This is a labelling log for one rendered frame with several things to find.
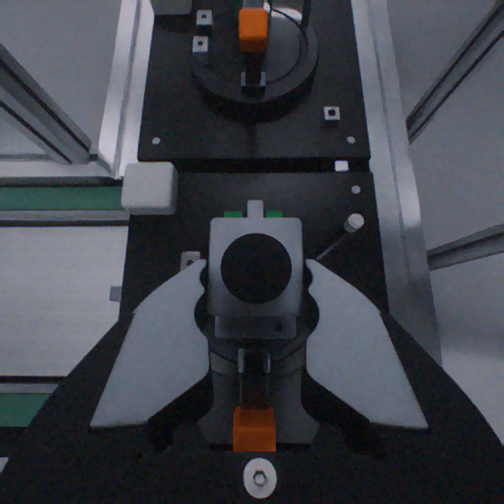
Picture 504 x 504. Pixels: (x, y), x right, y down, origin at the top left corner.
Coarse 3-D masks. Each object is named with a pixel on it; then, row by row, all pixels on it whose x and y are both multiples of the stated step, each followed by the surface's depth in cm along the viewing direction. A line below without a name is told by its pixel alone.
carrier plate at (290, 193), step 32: (192, 192) 26; (224, 192) 26; (256, 192) 26; (288, 192) 26; (320, 192) 26; (352, 192) 26; (160, 224) 25; (192, 224) 25; (320, 224) 25; (128, 256) 25; (160, 256) 24; (352, 256) 24; (128, 288) 24; (384, 288) 24; (224, 384) 22; (288, 384) 22; (224, 416) 21; (288, 416) 21
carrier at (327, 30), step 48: (192, 0) 32; (240, 0) 27; (288, 0) 32; (336, 0) 32; (192, 48) 28; (288, 48) 27; (336, 48) 30; (144, 96) 29; (192, 96) 29; (240, 96) 26; (288, 96) 27; (336, 96) 28; (144, 144) 27; (192, 144) 27; (240, 144) 27; (288, 144) 27; (336, 144) 27
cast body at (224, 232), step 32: (224, 224) 12; (256, 224) 12; (288, 224) 12; (224, 256) 11; (256, 256) 11; (288, 256) 11; (224, 288) 12; (256, 288) 11; (288, 288) 12; (224, 320) 14; (256, 320) 14; (288, 320) 14
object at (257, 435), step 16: (256, 368) 17; (240, 384) 13; (256, 384) 13; (240, 400) 13; (256, 400) 13; (240, 416) 13; (256, 416) 13; (272, 416) 13; (240, 432) 12; (256, 432) 12; (272, 432) 12; (240, 448) 12; (256, 448) 12; (272, 448) 12
